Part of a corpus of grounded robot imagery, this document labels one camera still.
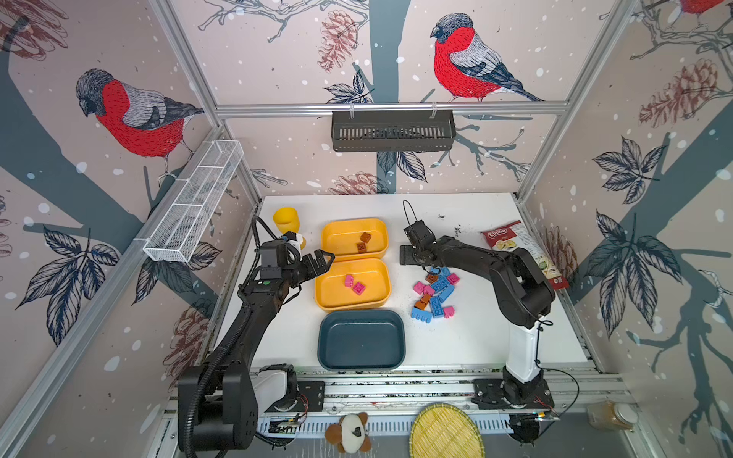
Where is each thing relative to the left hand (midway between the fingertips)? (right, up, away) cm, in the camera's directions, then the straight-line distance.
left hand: (328, 254), depth 84 cm
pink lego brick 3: (+41, -10, +11) cm, 44 cm away
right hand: (+27, -1, +16) cm, 32 cm away
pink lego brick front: (+37, -18, +4) cm, 42 cm away
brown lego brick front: (+30, -16, +6) cm, 34 cm away
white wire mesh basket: (-37, +15, -6) cm, 41 cm away
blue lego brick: (+37, -11, +11) cm, 40 cm away
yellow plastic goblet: (-16, +11, +13) cm, 23 cm away
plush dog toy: (+8, -40, -18) cm, 45 cm away
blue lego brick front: (+29, -19, +3) cm, 35 cm away
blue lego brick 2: (+34, -17, +5) cm, 38 cm away
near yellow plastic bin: (+7, -11, +11) cm, 17 cm away
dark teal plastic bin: (+10, -26, 0) cm, 28 cm away
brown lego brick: (+11, +4, +23) cm, 26 cm away
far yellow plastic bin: (+7, +3, +23) cm, 24 cm away
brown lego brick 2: (+9, 0, +20) cm, 22 cm away
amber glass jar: (+68, -34, -20) cm, 79 cm away
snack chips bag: (+66, +5, +19) cm, 69 cm away
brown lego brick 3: (+33, -10, +11) cm, 37 cm away
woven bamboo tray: (+31, -41, -15) cm, 54 cm away
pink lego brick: (+5, -10, +10) cm, 15 cm away
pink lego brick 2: (+9, -12, +9) cm, 17 cm away
